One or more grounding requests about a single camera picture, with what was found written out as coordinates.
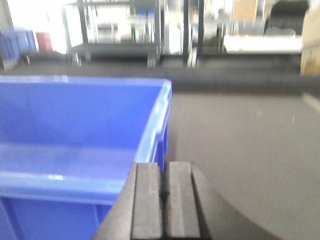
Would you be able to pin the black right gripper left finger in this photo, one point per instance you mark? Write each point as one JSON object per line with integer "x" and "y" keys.
{"x": 137, "y": 212}

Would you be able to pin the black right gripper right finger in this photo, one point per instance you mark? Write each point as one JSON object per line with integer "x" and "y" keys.
{"x": 195, "y": 210}

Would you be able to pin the blue plastic bin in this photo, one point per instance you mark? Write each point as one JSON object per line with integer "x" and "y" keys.
{"x": 67, "y": 144}

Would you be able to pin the white tray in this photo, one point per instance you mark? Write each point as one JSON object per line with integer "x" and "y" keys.
{"x": 263, "y": 44}

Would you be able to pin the cardboard box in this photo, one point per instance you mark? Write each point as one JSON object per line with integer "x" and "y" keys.
{"x": 310, "y": 55}

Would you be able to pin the black metal shelving cart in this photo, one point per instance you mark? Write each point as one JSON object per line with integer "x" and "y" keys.
{"x": 113, "y": 29}

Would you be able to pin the red container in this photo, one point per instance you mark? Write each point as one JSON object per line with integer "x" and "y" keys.
{"x": 44, "y": 41}

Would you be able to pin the stacked blue bins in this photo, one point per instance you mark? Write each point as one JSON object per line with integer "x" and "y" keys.
{"x": 15, "y": 42}

